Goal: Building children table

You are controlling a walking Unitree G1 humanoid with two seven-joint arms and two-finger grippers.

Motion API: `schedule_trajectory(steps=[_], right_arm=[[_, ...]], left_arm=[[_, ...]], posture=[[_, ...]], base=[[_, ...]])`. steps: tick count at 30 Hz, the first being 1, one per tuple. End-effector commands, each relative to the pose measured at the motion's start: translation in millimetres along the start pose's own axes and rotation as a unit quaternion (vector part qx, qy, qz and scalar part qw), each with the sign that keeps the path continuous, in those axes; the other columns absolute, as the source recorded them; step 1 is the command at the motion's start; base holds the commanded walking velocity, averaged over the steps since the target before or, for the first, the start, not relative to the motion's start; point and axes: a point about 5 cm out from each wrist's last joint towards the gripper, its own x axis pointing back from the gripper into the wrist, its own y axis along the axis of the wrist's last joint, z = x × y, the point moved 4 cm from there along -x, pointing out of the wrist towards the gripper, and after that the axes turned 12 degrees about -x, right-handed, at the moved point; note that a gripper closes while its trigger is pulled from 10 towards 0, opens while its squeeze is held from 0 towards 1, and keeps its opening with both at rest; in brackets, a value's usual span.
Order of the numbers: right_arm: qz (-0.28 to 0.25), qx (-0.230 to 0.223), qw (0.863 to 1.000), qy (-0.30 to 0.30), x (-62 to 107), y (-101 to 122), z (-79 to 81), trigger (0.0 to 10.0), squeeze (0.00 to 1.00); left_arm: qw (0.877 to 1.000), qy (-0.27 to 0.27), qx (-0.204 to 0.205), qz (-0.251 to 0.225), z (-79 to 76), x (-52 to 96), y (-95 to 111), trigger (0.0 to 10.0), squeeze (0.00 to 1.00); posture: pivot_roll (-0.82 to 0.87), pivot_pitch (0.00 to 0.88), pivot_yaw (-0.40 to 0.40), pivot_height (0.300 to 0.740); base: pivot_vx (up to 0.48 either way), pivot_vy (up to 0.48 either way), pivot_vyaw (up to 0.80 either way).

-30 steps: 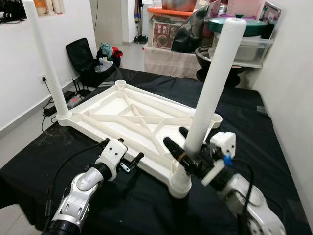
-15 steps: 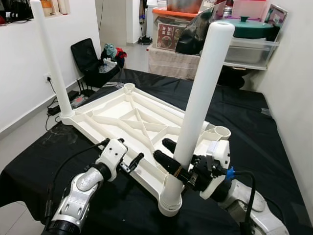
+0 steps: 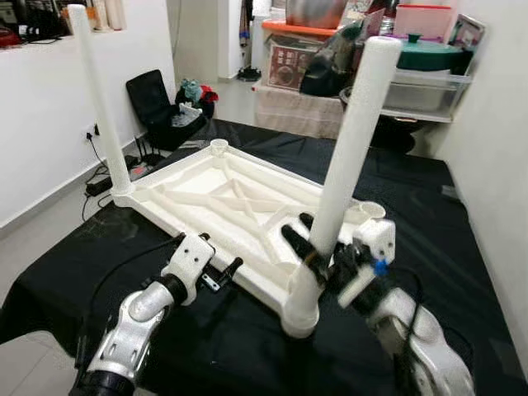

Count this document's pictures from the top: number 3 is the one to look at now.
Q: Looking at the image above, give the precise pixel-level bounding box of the white plastic children table top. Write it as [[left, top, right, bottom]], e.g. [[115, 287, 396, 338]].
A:
[[111, 139, 389, 339]]

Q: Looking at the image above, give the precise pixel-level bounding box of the black tablecloth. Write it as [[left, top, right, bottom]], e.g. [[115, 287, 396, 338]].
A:
[[0, 120, 528, 396]]

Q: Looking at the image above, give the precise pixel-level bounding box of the beige cloth covered stand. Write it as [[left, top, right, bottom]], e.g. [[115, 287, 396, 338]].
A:
[[253, 82, 347, 139]]

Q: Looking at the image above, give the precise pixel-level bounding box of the clear plastic bag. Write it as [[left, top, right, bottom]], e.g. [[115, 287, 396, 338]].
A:
[[169, 105, 205, 130]]

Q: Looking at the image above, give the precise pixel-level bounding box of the black wok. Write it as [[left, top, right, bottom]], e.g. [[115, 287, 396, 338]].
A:
[[340, 87, 438, 153]]

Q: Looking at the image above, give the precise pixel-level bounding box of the black plastic bag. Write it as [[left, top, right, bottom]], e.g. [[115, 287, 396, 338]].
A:
[[299, 29, 364, 98]]

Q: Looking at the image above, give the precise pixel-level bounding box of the orange lidded storage box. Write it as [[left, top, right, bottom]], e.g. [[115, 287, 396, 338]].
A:
[[262, 21, 339, 92]]

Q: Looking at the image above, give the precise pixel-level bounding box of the clear plastic storage box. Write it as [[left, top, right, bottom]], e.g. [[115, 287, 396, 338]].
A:
[[384, 68, 475, 116]]

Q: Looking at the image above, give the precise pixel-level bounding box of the green pot lid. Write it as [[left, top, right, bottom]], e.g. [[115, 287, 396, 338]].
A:
[[396, 33, 467, 73]]

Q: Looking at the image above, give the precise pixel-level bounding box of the steel pot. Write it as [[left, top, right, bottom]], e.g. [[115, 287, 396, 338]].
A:
[[286, 0, 351, 30]]

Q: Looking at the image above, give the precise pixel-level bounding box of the pink box red lid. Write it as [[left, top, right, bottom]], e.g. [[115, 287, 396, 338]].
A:
[[394, 4, 459, 42]]

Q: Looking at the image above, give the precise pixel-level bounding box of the white bottle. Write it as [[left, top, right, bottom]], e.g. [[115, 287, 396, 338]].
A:
[[87, 0, 126, 32]]

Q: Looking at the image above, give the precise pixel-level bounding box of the grey printed box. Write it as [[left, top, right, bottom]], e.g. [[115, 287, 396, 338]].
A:
[[450, 14, 486, 75]]

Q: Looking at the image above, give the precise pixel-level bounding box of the black kitchen appliance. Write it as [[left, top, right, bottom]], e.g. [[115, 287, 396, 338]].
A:
[[12, 0, 68, 42]]

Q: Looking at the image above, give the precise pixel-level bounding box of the red kitchen appliance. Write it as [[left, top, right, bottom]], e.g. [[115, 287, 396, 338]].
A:
[[0, 23, 21, 49]]

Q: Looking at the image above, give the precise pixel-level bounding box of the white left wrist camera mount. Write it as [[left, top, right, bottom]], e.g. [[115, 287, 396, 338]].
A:
[[161, 233, 215, 285]]

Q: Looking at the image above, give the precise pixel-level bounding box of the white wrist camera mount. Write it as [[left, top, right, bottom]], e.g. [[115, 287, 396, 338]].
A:
[[161, 233, 215, 285], [337, 219, 397, 310]]

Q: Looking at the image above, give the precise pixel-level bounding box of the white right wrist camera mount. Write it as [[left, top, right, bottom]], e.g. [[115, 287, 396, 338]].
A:
[[337, 219, 397, 310]]

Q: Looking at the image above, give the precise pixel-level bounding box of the black floor cable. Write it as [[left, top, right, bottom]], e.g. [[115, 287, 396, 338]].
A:
[[81, 136, 116, 222]]

